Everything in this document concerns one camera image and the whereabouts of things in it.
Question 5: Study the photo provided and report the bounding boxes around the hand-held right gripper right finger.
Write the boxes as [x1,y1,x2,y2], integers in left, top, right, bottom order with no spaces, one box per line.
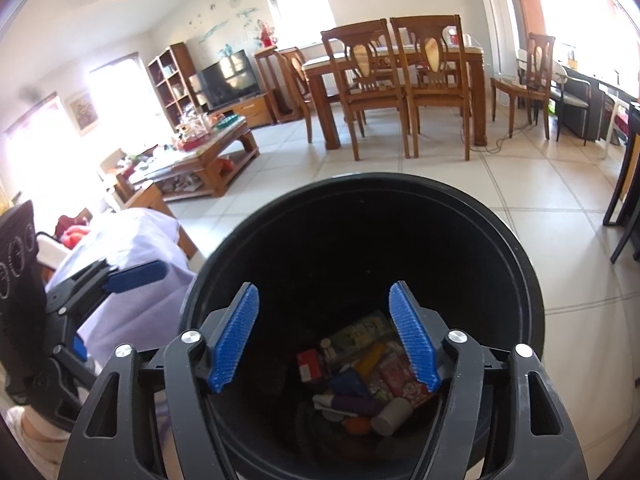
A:
[389,281,591,480]

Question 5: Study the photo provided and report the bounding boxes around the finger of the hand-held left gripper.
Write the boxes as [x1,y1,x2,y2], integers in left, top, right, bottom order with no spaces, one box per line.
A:
[50,335,101,386]
[46,259,169,322]

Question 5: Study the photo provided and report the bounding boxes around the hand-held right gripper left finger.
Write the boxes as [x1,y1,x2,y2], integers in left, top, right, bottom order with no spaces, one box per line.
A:
[57,282,261,480]

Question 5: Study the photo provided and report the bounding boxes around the red printed packet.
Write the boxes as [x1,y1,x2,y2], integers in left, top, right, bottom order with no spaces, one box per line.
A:
[377,350,436,408]

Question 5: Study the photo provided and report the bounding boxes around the yellow packet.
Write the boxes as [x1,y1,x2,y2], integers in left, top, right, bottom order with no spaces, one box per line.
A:
[352,341,388,378]

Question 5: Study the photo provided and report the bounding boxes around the blue bag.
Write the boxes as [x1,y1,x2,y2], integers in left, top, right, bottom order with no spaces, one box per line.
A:
[327,369,373,401]

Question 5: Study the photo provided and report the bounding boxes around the red box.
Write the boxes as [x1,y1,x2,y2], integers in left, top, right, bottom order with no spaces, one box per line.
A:
[296,349,326,385]

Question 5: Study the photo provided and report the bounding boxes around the white cup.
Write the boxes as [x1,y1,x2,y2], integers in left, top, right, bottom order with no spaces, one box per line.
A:
[371,397,415,437]

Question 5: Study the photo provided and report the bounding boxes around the purple tube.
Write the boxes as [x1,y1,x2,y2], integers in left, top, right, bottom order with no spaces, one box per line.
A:
[312,393,383,418]

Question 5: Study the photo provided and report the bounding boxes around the black trash bin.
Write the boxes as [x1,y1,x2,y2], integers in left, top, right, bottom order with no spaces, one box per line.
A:
[179,172,546,480]

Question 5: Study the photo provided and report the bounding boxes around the person's left forearm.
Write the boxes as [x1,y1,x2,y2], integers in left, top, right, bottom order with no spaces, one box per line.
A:
[5,405,81,480]

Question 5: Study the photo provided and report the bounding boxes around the purple floral tablecloth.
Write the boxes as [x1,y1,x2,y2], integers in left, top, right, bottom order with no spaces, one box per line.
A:
[45,208,198,361]

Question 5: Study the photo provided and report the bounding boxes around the red cushion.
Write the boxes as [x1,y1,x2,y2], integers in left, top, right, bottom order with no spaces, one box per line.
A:
[55,215,93,251]

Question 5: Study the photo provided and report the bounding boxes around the wooden sofa white cushions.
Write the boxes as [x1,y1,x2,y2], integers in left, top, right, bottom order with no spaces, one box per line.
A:
[35,180,201,271]

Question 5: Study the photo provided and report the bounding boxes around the wooden armchair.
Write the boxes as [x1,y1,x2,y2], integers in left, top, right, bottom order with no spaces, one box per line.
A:
[97,147,146,196]

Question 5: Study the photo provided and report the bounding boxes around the wooden coffee table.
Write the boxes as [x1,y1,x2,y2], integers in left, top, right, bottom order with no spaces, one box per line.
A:
[117,117,261,198]

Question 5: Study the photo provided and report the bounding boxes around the coffee table clutter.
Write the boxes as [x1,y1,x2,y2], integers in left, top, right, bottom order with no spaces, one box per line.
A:
[125,110,241,171]

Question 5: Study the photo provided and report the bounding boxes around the small framed picture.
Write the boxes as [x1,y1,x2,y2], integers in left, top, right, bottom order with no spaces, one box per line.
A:
[64,91,101,136]

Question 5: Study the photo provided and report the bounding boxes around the wooden bookshelf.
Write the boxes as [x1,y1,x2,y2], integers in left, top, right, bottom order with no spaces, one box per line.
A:
[146,42,206,128]

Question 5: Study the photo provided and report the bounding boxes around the wooden television stand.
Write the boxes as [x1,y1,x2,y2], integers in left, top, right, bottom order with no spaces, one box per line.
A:
[210,94,278,128]

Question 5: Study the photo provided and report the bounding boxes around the black television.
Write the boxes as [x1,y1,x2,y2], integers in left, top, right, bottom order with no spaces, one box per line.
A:
[199,50,262,111]

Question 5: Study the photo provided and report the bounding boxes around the tall wooden stand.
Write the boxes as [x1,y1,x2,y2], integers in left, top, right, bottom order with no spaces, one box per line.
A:
[254,46,293,123]

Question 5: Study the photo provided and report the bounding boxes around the wooden dining table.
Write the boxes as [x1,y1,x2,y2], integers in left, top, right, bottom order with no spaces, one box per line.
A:
[301,42,488,151]

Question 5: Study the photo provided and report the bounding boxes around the black armchair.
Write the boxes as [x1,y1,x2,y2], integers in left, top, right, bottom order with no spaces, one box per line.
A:
[550,67,608,141]

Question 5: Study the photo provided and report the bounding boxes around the white plastic stool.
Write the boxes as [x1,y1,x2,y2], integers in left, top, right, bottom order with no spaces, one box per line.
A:
[597,92,632,158]

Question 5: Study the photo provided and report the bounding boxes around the window with red blind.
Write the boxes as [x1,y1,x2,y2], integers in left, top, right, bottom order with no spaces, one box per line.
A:
[260,0,336,43]

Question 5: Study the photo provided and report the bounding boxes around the white floor air conditioner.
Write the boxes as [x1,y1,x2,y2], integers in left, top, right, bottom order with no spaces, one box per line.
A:
[475,0,523,81]

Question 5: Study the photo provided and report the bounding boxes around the black floor cable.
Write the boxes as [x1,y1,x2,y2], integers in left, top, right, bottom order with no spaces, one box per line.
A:
[472,120,531,153]

